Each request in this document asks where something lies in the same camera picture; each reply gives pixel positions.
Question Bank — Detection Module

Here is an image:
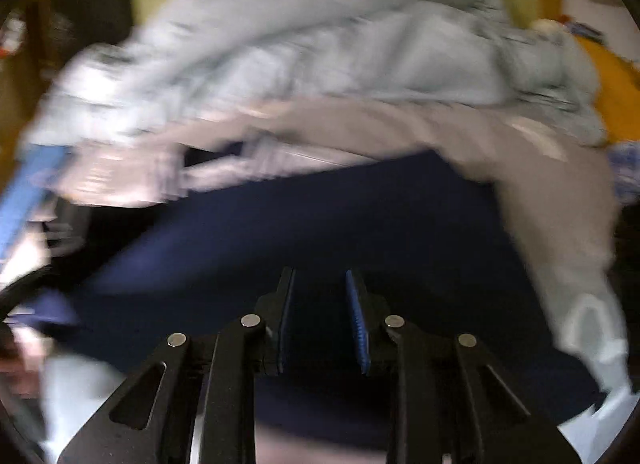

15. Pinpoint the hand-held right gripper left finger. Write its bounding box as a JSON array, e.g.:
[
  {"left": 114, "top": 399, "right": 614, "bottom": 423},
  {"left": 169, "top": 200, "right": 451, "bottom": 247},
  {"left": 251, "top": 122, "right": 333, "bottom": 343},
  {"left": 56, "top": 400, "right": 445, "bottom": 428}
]
[{"left": 56, "top": 266, "right": 297, "bottom": 464}]

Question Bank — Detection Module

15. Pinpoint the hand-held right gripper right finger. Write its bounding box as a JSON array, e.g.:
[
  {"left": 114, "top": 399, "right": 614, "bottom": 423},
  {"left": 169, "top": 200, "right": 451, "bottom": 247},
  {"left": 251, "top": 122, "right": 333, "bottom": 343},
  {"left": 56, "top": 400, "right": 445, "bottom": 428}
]
[{"left": 345, "top": 269, "right": 583, "bottom": 464}]

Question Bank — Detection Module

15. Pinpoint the white and navy varsity jacket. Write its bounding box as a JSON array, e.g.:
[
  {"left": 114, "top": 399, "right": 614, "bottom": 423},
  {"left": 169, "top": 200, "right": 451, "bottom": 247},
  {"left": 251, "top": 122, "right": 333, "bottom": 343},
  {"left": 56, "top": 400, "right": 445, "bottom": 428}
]
[{"left": 10, "top": 94, "right": 632, "bottom": 445}]

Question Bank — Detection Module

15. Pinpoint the grey printed bed sheet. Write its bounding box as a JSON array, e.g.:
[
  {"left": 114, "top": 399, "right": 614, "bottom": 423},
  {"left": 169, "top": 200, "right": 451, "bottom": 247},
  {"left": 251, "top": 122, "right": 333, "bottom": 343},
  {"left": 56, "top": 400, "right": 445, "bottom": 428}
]
[{"left": 39, "top": 354, "right": 640, "bottom": 464}]

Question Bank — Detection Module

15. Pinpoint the grey duvet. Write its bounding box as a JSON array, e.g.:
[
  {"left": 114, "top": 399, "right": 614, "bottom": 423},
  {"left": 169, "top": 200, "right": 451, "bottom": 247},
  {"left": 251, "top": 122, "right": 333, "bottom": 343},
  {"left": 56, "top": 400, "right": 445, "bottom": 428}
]
[{"left": 29, "top": 0, "right": 609, "bottom": 156}]

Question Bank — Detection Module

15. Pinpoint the blue pillow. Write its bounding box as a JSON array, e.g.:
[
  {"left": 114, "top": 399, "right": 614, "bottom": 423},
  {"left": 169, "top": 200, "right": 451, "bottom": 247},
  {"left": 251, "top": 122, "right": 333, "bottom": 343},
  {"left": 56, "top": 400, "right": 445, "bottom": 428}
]
[{"left": 0, "top": 143, "right": 69, "bottom": 256}]

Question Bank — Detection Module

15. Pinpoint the folded blue plaid shirt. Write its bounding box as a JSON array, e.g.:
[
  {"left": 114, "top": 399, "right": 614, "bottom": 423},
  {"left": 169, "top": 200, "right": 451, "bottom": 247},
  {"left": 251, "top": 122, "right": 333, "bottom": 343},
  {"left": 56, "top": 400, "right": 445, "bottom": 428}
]
[{"left": 606, "top": 140, "right": 640, "bottom": 206}]

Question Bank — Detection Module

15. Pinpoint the yellow pillow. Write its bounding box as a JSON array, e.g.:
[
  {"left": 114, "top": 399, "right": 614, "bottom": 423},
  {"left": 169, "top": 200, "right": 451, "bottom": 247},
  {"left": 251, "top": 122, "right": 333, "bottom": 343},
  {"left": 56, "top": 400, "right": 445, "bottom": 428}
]
[{"left": 569, "top": 35, "right": 640, "bottom": 146}]

